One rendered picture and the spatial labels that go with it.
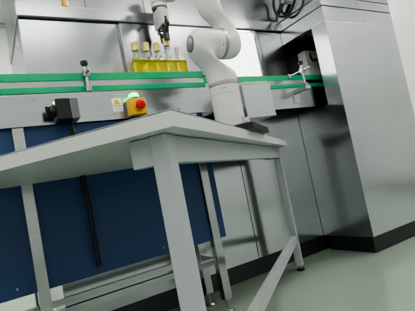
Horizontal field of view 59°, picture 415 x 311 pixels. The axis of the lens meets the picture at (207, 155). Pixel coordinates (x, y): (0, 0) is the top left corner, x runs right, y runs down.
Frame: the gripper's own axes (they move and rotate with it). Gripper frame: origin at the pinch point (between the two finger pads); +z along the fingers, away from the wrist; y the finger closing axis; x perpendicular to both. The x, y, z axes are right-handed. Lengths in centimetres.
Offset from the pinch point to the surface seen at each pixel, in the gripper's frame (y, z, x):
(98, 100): 16, 35, -44
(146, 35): -11.9, -6.8, -4.9
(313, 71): -10, 16, 113
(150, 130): 99, 64, -58
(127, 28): -11.7, -10.5, -14.6
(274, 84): 3, 28, 63
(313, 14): 14, -12, 97
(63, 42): -14.1, -3.1, -47.4
